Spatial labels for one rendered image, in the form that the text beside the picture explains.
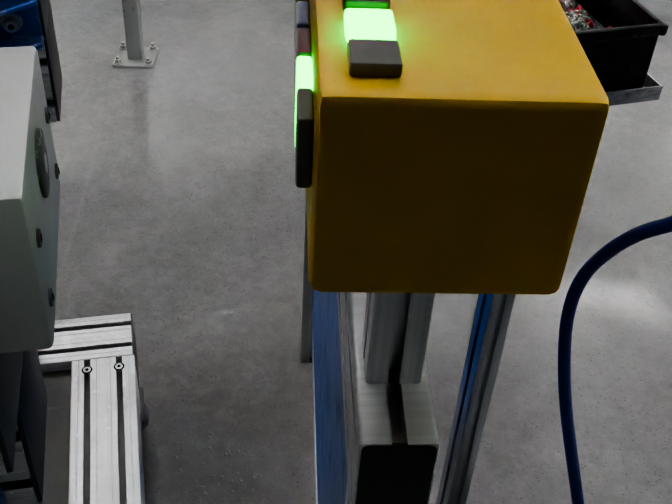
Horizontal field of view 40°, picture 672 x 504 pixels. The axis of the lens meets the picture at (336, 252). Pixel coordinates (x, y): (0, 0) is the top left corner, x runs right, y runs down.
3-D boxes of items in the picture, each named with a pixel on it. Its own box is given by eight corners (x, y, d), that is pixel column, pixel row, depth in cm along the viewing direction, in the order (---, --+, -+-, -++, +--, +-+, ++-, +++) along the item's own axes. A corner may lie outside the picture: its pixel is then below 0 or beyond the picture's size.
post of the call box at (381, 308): (421, 385, 49) (451, 197, 41) (365, 384, 49) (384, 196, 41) (415, 344, 51) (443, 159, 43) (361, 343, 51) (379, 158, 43)
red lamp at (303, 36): (309, 119, 37) (311, 52, 35) (294, 119, 37) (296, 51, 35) (308, 91, 39) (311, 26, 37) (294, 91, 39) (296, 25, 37)
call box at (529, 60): (554, 325, 37) (618, 96, 30) (305, 322, 37) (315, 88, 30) (488, 115, 50) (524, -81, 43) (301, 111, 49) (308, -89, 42)
